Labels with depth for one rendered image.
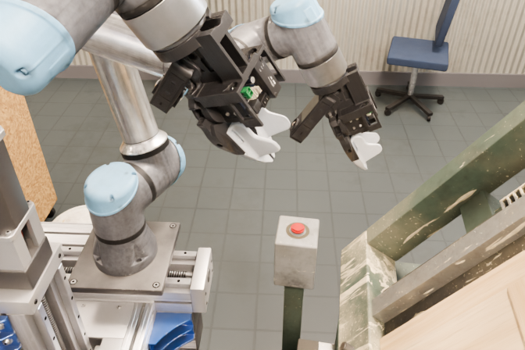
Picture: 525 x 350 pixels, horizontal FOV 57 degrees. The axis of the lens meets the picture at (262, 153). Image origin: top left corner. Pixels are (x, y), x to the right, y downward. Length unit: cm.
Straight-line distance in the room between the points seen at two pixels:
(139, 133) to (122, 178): 11
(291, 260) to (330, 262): 119
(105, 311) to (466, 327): 80
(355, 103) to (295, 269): 71
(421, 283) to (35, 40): 99
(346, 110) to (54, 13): 57
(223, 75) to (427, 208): 94
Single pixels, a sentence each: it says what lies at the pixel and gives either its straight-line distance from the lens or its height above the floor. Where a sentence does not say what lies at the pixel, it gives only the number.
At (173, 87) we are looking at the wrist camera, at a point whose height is 167.
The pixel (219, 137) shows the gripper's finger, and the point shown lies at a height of 162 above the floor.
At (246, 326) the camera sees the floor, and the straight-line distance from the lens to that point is 234.
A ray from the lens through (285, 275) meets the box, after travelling 146.
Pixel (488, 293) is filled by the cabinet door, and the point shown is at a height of 115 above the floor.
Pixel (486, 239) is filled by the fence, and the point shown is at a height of 119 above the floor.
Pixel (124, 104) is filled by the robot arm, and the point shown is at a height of 139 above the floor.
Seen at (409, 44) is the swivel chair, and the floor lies 48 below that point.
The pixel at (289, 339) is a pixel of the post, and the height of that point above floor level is 44.
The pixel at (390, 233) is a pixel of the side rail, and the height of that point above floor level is 96.
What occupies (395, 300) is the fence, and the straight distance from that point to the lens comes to 123.
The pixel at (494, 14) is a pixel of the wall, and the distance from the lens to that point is 431.
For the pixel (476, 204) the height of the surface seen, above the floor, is 112.
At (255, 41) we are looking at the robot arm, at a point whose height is 161.
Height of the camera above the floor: 192
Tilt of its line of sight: 35 degrees down
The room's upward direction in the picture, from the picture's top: straight up
